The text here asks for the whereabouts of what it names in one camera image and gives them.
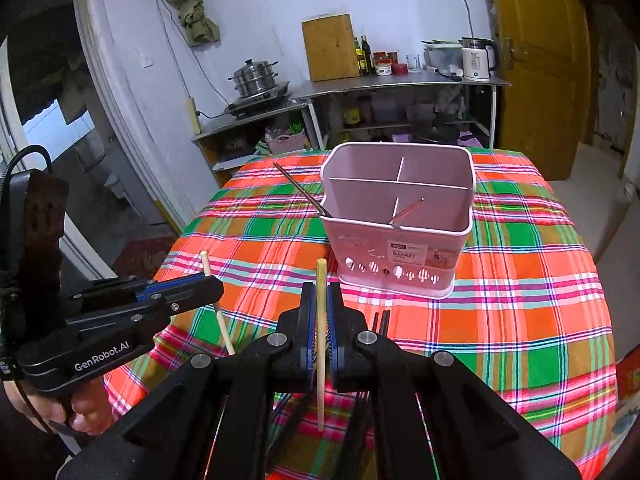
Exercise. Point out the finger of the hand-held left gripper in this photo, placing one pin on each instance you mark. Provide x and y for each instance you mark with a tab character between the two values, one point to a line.
115	292
195	290

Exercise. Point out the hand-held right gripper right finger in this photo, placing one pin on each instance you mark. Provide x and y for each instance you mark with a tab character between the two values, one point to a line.
334	325

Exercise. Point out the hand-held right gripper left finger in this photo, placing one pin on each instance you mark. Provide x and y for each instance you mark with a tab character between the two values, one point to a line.
310	325

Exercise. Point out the wooden chopstick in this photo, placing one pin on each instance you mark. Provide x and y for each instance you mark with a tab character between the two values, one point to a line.
321	280
220	321

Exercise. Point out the black chopstick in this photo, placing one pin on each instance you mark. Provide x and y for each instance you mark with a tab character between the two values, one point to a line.
375	322
385	322

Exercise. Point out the pink utensil basket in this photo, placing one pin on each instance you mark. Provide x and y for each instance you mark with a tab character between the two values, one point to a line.
350	240

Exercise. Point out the person's left hand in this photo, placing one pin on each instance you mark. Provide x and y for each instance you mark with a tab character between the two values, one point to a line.
92	410

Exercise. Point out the steel chopstick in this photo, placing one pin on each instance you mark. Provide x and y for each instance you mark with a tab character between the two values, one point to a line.
407	208
295	185

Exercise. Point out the plaid tablecloth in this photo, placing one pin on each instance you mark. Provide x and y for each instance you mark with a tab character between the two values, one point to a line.
500	310

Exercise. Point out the pink plastic storage basket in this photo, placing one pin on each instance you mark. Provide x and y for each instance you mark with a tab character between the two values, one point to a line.
286	142

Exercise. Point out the low steel shelf table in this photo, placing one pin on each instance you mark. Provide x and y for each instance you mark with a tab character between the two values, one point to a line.
240	122

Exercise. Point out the induction cooker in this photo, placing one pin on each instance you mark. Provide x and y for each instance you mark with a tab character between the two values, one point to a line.
257	102

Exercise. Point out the black wok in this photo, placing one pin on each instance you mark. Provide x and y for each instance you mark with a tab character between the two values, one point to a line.
437	133

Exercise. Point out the steel steamer pot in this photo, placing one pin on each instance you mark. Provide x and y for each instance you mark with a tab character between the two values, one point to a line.
252	77

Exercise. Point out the tall steel shelf table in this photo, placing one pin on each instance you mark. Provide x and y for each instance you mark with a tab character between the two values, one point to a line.
400	82

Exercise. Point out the red lid jar white label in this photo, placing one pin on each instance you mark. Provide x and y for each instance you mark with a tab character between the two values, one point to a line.
383	67

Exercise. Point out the small red jar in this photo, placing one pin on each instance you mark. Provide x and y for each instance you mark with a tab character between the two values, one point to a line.
399	69

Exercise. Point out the dark oil bottle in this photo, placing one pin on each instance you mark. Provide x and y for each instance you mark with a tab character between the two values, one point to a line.
357	57
366	57

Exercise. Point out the clear drinking glass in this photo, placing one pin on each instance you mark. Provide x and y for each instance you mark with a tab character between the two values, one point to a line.
414	63

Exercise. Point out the hanging green cloth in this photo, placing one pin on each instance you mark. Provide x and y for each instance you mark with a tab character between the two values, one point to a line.
192	15

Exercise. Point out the wooden cutting board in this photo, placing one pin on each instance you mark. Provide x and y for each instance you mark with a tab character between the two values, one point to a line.
330	47

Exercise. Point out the white electric kettle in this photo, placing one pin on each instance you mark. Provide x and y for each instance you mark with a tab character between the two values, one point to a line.
475	60

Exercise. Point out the yellow wooden door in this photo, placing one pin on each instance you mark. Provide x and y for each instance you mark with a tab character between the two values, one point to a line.
535	60

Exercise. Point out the wall power strip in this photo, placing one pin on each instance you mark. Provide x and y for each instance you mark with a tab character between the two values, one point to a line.
193	115

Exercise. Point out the white wall socket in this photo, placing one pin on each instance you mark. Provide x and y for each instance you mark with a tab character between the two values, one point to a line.
147	59

